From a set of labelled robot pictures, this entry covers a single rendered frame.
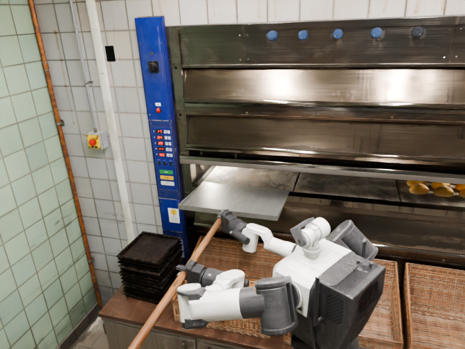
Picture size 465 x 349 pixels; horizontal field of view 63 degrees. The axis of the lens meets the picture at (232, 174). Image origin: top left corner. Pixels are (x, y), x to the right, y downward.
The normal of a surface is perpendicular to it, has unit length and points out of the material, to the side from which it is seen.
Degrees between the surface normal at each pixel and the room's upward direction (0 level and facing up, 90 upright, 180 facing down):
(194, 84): 70
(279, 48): 90
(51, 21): 90
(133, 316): 0
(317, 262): 1
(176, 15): 90
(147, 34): 90
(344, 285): 1
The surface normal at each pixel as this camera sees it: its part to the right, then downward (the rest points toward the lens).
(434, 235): -0.29, 0.05
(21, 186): 0.95, 0.08
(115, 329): -0.29, 0.39
